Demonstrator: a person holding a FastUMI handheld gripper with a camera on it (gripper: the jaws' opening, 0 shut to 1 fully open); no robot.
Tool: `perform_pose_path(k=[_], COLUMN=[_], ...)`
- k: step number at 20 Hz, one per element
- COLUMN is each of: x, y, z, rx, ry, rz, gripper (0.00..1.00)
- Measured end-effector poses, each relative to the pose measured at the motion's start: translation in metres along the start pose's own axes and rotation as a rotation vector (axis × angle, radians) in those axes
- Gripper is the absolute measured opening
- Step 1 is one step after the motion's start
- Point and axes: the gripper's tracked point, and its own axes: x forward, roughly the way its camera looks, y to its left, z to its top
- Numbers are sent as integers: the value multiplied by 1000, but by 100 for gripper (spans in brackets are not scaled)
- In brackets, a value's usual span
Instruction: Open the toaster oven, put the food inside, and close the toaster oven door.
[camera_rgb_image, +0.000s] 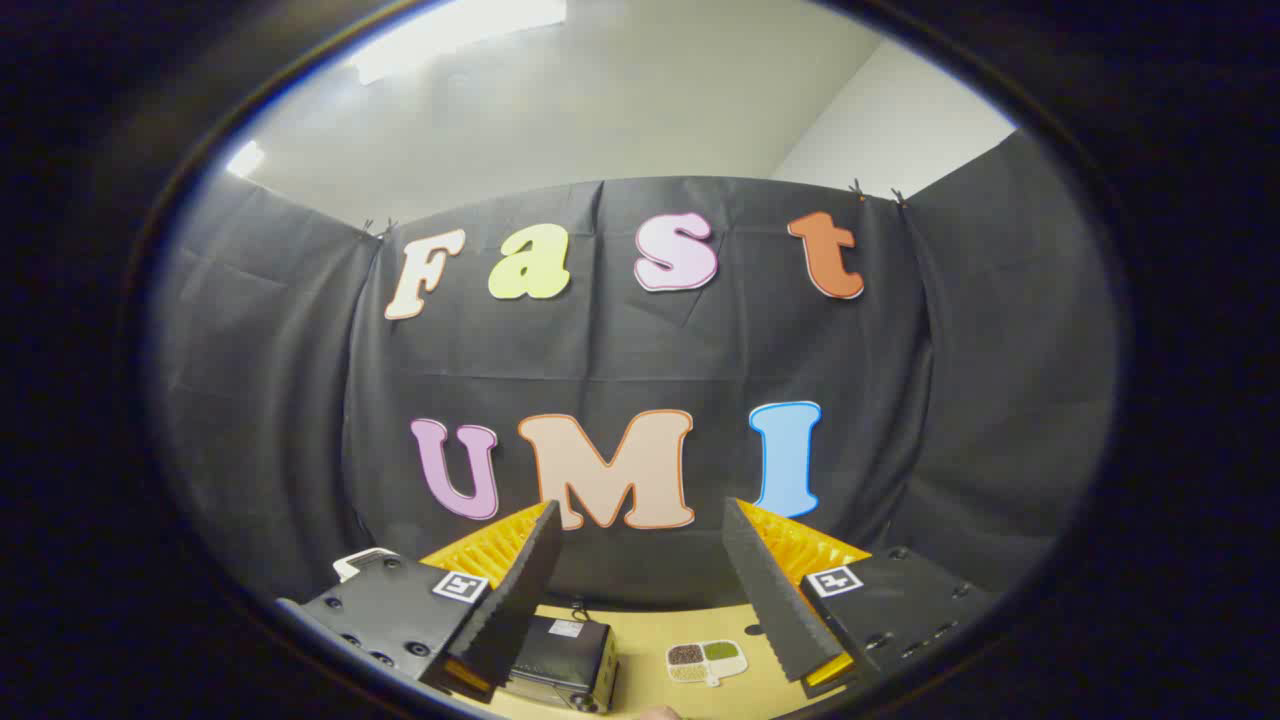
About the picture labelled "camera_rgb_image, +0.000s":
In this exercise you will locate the white pop-up toaster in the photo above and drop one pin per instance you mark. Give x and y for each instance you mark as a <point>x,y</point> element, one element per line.
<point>362,560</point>

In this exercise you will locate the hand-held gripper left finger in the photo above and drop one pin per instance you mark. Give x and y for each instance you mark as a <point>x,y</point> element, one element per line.
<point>520,600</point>

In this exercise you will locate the black toaster oven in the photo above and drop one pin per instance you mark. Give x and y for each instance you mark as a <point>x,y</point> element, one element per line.
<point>560,660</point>

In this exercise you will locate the black backdrop cloth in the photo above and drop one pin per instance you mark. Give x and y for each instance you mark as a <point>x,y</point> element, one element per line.
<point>650,350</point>

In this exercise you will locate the white divided plate of beans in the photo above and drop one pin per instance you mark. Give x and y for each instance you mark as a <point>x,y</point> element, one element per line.
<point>705,660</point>

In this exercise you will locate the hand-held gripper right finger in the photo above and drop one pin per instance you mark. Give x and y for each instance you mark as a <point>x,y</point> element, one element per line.
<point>765,590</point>

